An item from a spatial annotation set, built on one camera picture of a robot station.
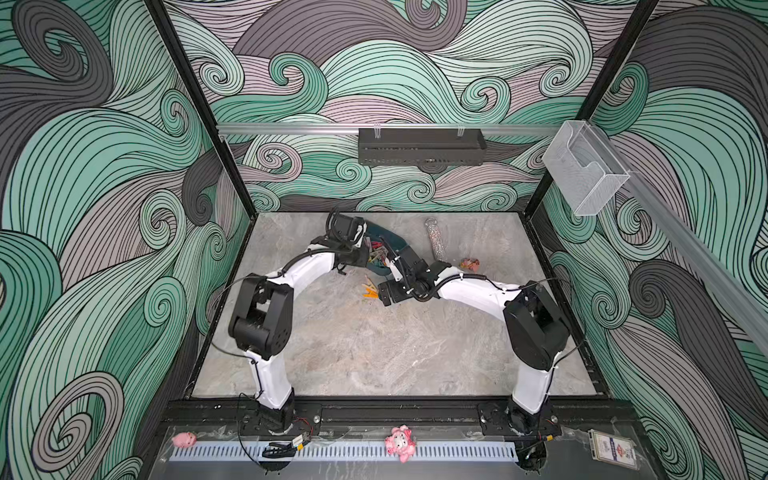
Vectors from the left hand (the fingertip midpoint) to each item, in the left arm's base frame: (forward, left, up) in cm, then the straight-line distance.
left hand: (363, 250), depth 94 cm
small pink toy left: (-50, +41, -9) cm, 65 cm away
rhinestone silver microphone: (+14, -27, -9) cm, 31 cm away
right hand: (-12, -8, -6) cm, 16 cm away
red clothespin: (+11, -4, -11) cm, 16 cm away
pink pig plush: (-50, -10, -7) cm, 52 cm away
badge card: (-51, -60, -9) cm, 79 cm away
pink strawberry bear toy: (+1, -37, -9) cm, 38 cm away
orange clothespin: (-9, -2, -12) cm, 15 cm away
